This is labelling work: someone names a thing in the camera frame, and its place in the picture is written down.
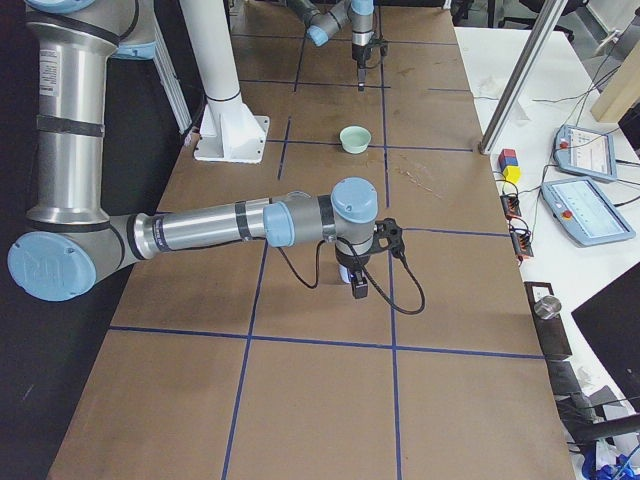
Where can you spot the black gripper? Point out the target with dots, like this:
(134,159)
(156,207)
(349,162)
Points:
(351,264)
(359,53)

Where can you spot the light blue cup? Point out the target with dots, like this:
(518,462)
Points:
(344,274)

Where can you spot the mint green bowl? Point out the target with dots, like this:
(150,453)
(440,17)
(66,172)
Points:
(355,139)

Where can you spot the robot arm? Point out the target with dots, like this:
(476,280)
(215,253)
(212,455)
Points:
(121,84)
(321,27)

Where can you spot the black power connector strip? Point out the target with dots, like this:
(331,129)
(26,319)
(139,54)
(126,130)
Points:
(518,229)

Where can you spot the red blue yellow blocks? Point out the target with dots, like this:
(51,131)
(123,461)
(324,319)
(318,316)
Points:
(509,165)

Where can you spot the metal cylinder weight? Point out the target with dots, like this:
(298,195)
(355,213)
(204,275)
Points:
(547,307)

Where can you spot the near teach pendant tablet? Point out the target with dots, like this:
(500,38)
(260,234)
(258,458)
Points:
(585,213)

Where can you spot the teach pendant tablet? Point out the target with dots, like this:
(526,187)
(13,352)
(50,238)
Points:
(585,213)
(582,151)

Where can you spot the far teach pendant tablet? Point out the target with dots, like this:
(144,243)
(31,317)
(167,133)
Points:
(582,151)

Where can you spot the wooden board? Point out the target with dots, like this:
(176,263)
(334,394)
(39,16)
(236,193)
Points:
(621,92)

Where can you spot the white pedestal column base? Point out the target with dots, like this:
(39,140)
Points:
(229,131)

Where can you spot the aluminium frame post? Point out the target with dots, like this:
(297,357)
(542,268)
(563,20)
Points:
(547,19)

